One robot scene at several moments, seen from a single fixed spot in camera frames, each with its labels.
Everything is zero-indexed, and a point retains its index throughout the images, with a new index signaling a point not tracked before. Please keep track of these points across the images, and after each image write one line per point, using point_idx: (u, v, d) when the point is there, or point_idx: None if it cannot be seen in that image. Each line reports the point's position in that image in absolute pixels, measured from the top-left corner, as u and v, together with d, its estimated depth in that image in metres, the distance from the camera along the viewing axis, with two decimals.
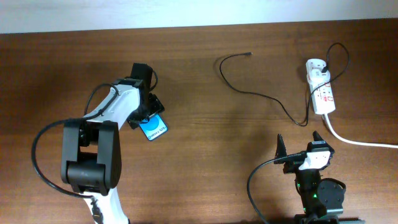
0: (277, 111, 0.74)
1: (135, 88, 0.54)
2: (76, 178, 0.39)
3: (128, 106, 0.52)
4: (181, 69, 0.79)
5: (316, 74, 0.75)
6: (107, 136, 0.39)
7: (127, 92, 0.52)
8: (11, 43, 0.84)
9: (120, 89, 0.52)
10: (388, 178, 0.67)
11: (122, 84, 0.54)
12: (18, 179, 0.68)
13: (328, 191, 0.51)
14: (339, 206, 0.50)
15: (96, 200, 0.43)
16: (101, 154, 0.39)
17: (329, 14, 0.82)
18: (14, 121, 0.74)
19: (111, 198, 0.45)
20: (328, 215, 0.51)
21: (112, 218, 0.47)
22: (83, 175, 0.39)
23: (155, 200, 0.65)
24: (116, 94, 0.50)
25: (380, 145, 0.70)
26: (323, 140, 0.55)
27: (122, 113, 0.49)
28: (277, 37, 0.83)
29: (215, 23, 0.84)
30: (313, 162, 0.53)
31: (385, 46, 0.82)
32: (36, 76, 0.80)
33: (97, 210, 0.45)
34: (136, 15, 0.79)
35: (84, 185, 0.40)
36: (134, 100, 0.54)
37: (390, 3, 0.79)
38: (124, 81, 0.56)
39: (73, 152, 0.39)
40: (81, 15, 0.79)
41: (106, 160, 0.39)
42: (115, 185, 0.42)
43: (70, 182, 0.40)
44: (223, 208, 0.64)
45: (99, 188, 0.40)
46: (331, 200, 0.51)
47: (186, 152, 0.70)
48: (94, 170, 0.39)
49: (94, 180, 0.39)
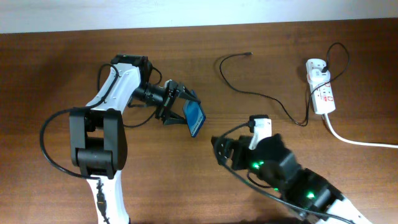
0: (277, 111, 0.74)
1: (135, 67, 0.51)
2: (84, 162, 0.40)
3: (130, 87, 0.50)
4: (181, 69, 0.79)
5: (316, 73, 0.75)
6: (112, 124, 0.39)
7: (128, 73, 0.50)
8: (12, 43, 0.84)
9: (120, 69, 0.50)
10: (388, 178, 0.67)
11: (122, 63, 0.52)
12: (19, 180, 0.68)
13: (267, 149, 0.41)
14: (280, 150, 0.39)
15: (101, 185, 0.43)
16: (106, 140, 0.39)
17: (327, 12, 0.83)
18: (15, 121, 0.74)
19: (115, 185, 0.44)
20: (296, 174, 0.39)
21: (115, 208, 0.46)
22: (91, 158, 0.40)
23: (155, 200, 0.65)
24: (117, 77, 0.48)
25: (380, 145, 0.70)
26: None
27: (124, 95, 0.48)
28: (276, 37, 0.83)
29: (214, 23, 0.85)
30: (260, 131, 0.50)
31: (385, 45, 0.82)
32: (37, 76, 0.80)
33: (102, 196, 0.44)
34: (136, 15, 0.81)
35: (92, 168, 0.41)
36: (135, 80, 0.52)
37: (384, 2, 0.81)
38: (122, 60, 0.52)
39: (81, 139, 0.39)
40: (82, 15, 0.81)
41: (112, 145, 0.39)
42: (122, 167, 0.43)
43: (79, 165, 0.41)
44: (223, 208, 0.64)
45: (106, 170, 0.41)
46: (273, 153, 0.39)
47: (186, 152, 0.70)
48: (102, 154, 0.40)
49: (102, 163, 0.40)
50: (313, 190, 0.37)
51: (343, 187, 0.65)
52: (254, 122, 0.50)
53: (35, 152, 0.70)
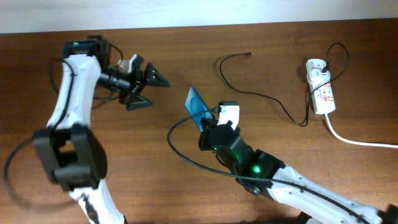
0: (277, 111, 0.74)
1: (90, 58, 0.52)
2: (63, 179, 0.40)
3: (91, 80, 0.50)
4: (181, 69, 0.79)
5: (316, 74, 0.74)
6: (81, 142, 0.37)
7: (84, 68, 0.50)
8: (12, 43, 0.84)
9: (74, 66, 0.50)
10: (388, 178, 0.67)
11: (74, 58, 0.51)
12: None
13: (217, 134, 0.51)
14: (229, 133, 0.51)
15: (87, 196, 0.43)
16: (81, 158, 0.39)
17: (328, 12, 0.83)
18: (15, 121, 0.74)
19: (102, 195, 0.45)
20: (245, 155, 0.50)
21: (107, 215, 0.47)
22: (69, 175, 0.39)
23: (155, 200, 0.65)
24: (73, 76, 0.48)
25: (380, 145, 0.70)
26: (223, 111, 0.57)
27: (87, 91, 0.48)
28: (276, 37, 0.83)
29: (214, 23, 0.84)
30: (222, 117, 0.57)
31: (385, 45, 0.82)
32: (37, 76, 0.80)
33: (91, 206, 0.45)
34: (136, 15, 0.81)
35: (73, 182, 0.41)
36: (95, 71, 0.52)
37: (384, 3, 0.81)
38: (79, 66, 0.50)
39: (53, 162, 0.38)
40: (82, 15, 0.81)
41: (86, 161, 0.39)
42: (103, 171, 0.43)
43: (60, 183, 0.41)
44: (223, 208, 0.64)
45: (87, 181, 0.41)
46: (222, 137, 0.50)
47: (186, 152, 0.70)
48: (78, 168, 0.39)
49: (81, 177, 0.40)
50: (258, 164, 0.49)
51: (343, 187, 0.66)
52: (220, 108, 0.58)
53: None
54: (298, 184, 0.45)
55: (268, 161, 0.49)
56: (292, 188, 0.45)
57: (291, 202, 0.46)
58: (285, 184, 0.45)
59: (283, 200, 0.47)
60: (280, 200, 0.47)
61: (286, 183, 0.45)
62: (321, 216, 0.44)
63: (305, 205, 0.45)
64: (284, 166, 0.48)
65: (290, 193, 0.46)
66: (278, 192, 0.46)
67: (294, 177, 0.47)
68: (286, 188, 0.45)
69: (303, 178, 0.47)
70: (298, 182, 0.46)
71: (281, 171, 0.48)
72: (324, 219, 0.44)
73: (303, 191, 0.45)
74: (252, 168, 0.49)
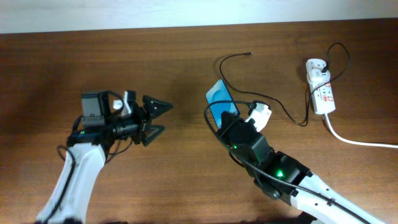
0: (277, 111, 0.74)
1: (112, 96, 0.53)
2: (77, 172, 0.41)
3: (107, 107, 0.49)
4: (181, 70, 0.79)
5: (316, 74, 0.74)
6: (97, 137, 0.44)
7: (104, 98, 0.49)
8: (12, 43, 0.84)
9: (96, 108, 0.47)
10: (388, 178, 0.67)
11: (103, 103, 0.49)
12: (19, 180, 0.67)
13: (239, 134, 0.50)
14: (252, 133, 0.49)
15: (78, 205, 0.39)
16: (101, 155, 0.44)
17: (328, 13, 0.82)
18: (14, 121, 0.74)
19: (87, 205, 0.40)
20: (267, 157, 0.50)
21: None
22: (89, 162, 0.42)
23: (155, 200, 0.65)
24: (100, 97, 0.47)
25: (380, 145, 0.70)
26: (257, 109, 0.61)
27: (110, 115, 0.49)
28: (277, 37, 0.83)
29: (215, 23, 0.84)
30: (255, 114, 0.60)
31: (385, 45, 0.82)
32: (37, 76, 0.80)
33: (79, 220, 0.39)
34: (135, 15, 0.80)
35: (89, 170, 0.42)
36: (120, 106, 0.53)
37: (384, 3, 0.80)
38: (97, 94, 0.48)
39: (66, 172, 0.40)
40: (81, 16, 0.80)
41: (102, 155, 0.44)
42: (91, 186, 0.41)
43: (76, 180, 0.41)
44: (222, 208, 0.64)
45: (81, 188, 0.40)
46: (243, 135, 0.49)
47: (186, 152, 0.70)
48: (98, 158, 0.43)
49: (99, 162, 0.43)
50: (281, 168, 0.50)
51: (343, 187, 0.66)
52: (255, 105, 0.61)
53: (35, 152, 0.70)
54: (325, 196, 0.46)
55: (289, 165, 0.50)
56: (320, 200, 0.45)
57: (313, 212, 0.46)
58: (313, 193, 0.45)
59: (306, 208, 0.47)
60: (300, 208, 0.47)
61: (316, 195, 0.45)
62: None
63: (328, 217, 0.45)
64: (310, 173, 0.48)
65: (316, 203, 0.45)
66: (305, 201, 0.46)
67: (320, 188, 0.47)
68: (314, 200, 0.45)
69: (329, 190, 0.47)
70: (324, 193, 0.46)
71: (309, 181, 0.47)
72: None
73: (330, 204, 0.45)
74: (275, 172, 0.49)
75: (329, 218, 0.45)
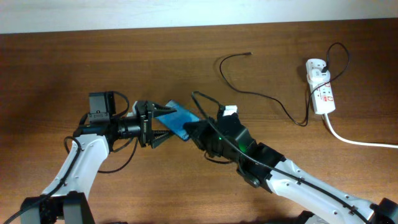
0: (277, 111, 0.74)
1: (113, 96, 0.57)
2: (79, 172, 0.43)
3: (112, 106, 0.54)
4: (181, 69, 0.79)
5: (316, 73, 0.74)
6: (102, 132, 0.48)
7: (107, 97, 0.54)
8: (11, 43, 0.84)
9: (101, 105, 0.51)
10: (388, 178, 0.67)
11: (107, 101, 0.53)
12: (19, 180, 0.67)
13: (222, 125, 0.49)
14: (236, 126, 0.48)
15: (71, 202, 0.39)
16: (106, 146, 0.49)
17: (328, 13, 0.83)
18: (14, 121, 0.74)
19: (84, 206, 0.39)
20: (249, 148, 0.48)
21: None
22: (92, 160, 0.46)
23: (155, 200, 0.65)
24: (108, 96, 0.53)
25: (380, 145, 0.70)
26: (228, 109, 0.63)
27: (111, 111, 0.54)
28: (276, 37, 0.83)
29: (215, 23, 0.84)
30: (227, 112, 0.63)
31: (385, 45, 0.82)
32: (37, 76, 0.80)
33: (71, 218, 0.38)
34: (135, 15, 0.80)
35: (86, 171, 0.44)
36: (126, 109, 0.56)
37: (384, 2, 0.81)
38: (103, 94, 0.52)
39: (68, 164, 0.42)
40: (81, 15, 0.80)
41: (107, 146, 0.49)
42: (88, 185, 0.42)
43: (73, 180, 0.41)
44: (223, 208, 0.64)
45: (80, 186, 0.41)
46: (227, 127, 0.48)
47: (186, 152, 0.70)
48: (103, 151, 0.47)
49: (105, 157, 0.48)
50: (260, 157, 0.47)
51: (343, 187, 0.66)
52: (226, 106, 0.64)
53: (35, 152, 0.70)
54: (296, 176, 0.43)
55: (270, 155, 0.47)
56: (290, 179, 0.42)
57: (286, 195, 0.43)
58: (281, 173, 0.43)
59: (282, 193, 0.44)
60: (277, 192, 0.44)
61: (284, 173, 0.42)
62: (318, 211, 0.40)
63: (300, 198, 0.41)
64: (284, 159, 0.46)
65: (286, 184, 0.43)
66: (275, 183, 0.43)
67: (292, 170, 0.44)
68: (284, 180, 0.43)
69: (301, 172, 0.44)
70: (296, 174, 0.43)
71: (281, 163, 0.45)
72: (323, 215, 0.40)
73: (300, 183, 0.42)
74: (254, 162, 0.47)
75: (301, 200, 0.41)
